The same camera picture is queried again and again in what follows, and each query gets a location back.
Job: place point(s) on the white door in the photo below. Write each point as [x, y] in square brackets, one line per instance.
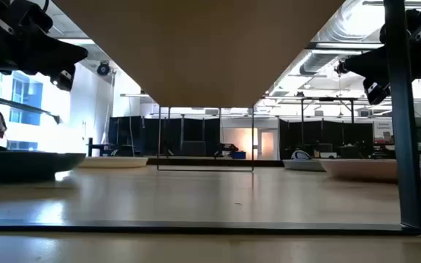
[268, 144]

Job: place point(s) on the white and blue device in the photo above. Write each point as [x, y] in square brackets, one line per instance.
[300, 155]

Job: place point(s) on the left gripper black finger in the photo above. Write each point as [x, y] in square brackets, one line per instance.
[64, 55]

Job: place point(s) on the light blue plate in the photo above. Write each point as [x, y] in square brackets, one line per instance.
[302, 165]

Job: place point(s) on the cream white plate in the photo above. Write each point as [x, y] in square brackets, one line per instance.
[113, 161]

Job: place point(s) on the dark teal plate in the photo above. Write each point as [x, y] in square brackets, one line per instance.
[31, 164]

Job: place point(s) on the blue box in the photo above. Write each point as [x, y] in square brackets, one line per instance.
[239, 155]

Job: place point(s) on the silver ventilation duct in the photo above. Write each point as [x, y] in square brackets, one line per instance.
[338, 25]

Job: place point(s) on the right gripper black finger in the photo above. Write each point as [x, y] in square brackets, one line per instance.
[367, 64]

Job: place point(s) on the black partition screen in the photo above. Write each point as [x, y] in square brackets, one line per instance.
[327, 139]
[192, 135]

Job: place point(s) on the ceiling light strip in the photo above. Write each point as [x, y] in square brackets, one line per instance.
[77, 41]
[345, 46]

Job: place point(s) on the pale pink plate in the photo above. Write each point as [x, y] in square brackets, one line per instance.
[360, 170]

